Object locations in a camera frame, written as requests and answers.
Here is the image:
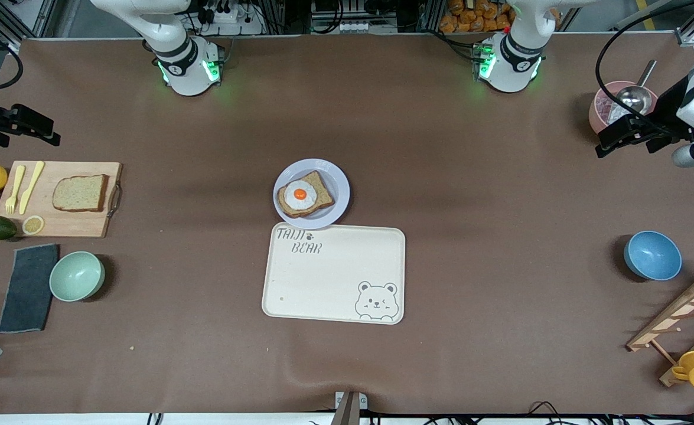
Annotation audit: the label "pink bowl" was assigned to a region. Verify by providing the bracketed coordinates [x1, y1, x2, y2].
[588, 81, 660, 135]

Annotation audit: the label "fried egg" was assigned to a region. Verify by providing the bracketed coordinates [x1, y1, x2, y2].
[284, 181, 318, 210]

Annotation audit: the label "mint green bowl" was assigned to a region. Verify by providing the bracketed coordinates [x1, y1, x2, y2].
[49, 251, 106, 303]

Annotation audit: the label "white power strip with plugs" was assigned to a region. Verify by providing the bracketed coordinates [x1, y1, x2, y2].
[196, 0, 265, 36]

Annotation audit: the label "wooden cup rack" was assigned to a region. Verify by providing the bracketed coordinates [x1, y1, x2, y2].
[625, 272, 694, 388]

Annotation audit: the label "white socket strip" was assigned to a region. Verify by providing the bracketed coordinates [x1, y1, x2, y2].
[311, 19, 377, 35]

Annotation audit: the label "pile of orange buns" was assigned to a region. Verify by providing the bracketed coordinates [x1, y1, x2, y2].
[439, 0, 516, 33]

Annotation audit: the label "metal scoop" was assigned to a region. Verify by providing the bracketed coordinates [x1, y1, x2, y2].
[615, 59, 658, 116]

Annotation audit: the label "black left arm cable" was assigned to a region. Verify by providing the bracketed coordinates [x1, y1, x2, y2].
[595, 0, 694, 139]

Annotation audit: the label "cream bear print tray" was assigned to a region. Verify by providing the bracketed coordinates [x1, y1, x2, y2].
[262, 223, 406, 325]

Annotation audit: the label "clear ice cubes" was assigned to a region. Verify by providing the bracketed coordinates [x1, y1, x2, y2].
[596, 94, 634, 123]

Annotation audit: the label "yellow plastic fork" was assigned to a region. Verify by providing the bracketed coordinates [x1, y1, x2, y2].
[5, 165, 26, 215]

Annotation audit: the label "blue bowl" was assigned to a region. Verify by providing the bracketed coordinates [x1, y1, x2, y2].
[623, 230, 683, 282]

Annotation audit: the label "brown bread slice with egg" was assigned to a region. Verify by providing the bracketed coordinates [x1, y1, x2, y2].
[277, 171, 335, 218]

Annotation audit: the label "dark grey cloth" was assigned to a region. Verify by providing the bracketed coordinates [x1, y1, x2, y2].
[0, 243, 60, 335]

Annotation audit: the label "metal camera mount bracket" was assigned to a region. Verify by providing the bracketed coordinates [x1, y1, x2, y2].
[330, 391, 369, 425]

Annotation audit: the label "plain brown bread slice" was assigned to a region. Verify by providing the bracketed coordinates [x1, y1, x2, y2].
[52, 174, 110, 213]

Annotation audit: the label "white round plate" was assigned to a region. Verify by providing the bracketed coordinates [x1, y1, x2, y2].
[273, 158, 351, 230]

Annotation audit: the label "yellow plastic knife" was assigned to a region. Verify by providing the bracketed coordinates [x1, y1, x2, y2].
[19, 161, 46, 215]

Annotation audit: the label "wooden cutting board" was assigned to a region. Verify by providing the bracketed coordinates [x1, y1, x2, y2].
[0, 161, 124, 238]

